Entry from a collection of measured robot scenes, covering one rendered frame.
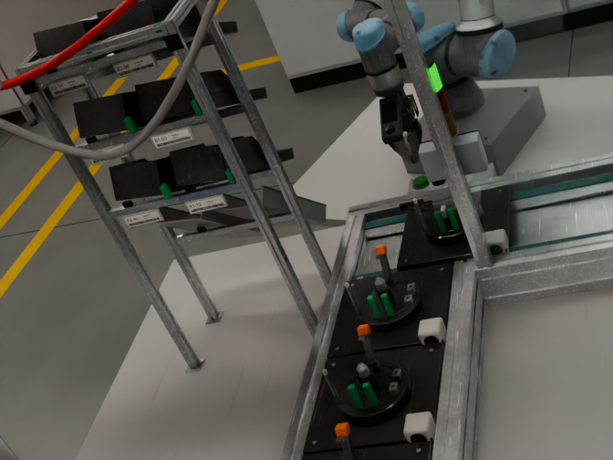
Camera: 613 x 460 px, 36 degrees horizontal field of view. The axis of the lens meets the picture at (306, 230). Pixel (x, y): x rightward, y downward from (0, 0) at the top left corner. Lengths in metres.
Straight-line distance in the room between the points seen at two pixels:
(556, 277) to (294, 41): 3.62
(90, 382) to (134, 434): 1.89
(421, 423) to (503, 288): 0.46
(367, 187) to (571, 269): 0.81
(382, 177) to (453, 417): 1.08
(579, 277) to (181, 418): 0.90
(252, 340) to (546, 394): 0.74
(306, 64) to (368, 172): 2.83
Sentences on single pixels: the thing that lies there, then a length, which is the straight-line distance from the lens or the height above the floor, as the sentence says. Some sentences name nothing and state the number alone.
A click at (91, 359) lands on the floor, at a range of 4.19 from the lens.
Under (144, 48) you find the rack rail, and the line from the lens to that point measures 1.80.
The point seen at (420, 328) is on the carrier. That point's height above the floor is 0.99.
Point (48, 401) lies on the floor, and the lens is 4.11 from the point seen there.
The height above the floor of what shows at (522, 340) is 0.86.
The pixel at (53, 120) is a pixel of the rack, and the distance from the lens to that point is 1.95.
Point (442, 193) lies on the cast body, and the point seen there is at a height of 1.07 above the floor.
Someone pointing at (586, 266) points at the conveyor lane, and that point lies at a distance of 1.98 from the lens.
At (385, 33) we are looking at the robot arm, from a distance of 2.16.
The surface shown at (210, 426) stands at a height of 0.86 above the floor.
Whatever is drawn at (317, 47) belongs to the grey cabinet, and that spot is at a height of 0.26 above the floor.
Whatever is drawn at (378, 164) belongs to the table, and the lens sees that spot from 2.70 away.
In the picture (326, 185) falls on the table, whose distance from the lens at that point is 2.70.
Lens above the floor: 2.13
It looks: 30 degrees down
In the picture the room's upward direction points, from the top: 25 degrees counter-clockwise
